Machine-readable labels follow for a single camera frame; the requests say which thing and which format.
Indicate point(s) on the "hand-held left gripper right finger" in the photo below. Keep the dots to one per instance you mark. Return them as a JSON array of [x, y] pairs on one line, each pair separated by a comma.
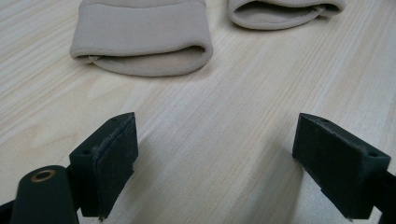
[[339, 161]]

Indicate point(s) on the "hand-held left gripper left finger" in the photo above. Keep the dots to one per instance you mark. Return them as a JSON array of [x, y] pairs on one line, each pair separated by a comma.
[[109, 161]]

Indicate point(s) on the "beige sock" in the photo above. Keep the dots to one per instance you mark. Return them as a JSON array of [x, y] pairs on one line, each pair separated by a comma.
[[140, 34], [280, 15]]

